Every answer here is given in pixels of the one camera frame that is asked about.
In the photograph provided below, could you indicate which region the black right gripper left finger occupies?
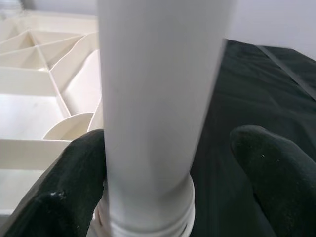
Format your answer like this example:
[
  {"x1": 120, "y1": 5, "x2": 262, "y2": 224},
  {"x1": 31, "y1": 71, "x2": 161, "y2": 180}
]
[{"x1": 0, "y1": 129, "x2": 107, "y2": 237}]

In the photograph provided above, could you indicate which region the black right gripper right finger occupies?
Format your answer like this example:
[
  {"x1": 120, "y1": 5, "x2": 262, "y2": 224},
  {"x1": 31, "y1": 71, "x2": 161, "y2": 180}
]
[{"x1": 229, "y1": 124, "x2": 316, "y2": 237}]

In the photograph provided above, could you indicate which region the white plastic table top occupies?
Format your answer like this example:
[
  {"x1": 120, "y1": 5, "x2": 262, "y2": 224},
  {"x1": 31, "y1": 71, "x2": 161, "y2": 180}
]
[{"x1": 0, "y1": 12, "x2": 196, "y2": 237}]

